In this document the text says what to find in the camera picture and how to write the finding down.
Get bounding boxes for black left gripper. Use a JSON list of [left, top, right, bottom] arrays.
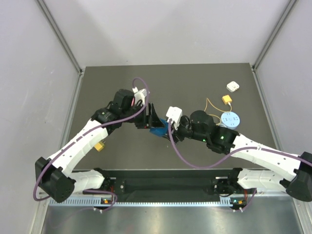
[[121, 102, 164, 129]]

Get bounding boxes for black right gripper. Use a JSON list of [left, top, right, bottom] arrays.
[[163, 118, 209, 144]]

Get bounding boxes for blue cube socket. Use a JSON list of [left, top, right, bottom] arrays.
[[149, 118, 168, 138]]

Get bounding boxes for yellow plug adapter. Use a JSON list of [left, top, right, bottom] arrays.
[[94, 141, 105, 152]]

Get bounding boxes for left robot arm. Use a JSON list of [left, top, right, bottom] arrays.
[[33, 87, 152, 203]]

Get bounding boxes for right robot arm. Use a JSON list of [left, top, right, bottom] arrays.
[[166, 106, 312, 202]]

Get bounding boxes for round light blue power strip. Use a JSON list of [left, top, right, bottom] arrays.
[[220, 112, 240, 130]]

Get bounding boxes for orange charger block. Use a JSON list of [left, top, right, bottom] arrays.
[[222, 95, 232, 105]]

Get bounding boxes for white square charger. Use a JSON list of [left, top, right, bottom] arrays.
[[226, 81, 240, 93]]

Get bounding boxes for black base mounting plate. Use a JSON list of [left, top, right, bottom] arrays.
[[83, 169, 244, 196]]

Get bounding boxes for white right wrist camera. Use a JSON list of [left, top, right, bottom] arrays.
[[166, 106, 182, 130]]

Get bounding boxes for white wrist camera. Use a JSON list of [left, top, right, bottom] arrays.
[[166, 106, 182, 130], [132, 87, 150, 105]]

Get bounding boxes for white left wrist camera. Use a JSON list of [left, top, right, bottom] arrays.
[[132, 87, 150, 105]]

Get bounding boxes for yellow charging cable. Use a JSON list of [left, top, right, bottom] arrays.
[[196, 97, 232, 127]]

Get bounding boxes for grey slotted cable duct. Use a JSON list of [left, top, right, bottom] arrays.
[[48, 196, 247, 207]]

